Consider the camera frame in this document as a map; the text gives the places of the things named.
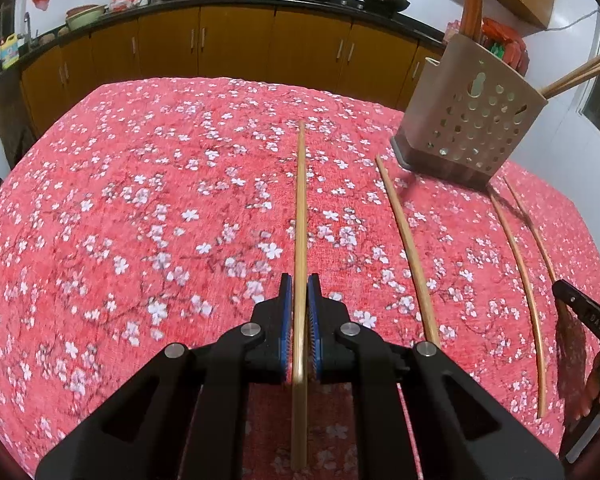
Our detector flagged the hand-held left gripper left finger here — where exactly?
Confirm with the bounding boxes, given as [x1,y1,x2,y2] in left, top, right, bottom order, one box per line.
[35,273,294,480]

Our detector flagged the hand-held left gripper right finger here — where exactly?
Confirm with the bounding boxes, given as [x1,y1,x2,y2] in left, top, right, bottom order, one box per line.
[306,273,567,480]

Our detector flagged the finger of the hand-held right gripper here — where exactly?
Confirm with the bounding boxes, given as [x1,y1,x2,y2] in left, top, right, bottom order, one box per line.
[551,280,600,357]
[560,407,600,465]

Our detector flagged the wooden chopstick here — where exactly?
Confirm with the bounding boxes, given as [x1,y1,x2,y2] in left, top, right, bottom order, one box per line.
[487,189,548,420]
[542,60,600,97]
[503,176,558,283]
[290,121,310,471]
[545,67,600,100]
[539,50,600,95]
[467,0,487,43]
[375,156,441,348]

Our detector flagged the beige perforated utensil holder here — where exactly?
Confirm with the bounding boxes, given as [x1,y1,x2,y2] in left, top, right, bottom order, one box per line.
[390,32,550,192]

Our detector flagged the red floral tablecloth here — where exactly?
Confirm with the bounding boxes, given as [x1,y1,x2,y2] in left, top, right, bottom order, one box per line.
[0,76,600,480]

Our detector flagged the wooden lower cabinets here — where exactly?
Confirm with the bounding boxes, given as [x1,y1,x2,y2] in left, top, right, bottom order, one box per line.
[17,2,448,138]

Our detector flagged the black kitchen countertop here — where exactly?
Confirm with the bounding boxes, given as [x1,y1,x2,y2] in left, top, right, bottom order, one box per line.
[0,0,451,86]

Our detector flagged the brown hanging cloth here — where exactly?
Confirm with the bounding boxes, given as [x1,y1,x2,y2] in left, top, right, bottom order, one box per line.
[0,67,36,158]

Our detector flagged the green basin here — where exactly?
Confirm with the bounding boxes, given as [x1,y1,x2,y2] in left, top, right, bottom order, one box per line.
[65,4,108,31]

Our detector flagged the yellow detergent bottle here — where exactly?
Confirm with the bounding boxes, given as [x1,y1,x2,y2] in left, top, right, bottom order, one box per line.
[0,32,21,71]

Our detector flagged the wall cable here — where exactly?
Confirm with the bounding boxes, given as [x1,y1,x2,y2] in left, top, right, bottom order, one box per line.
[557,6,600,32]

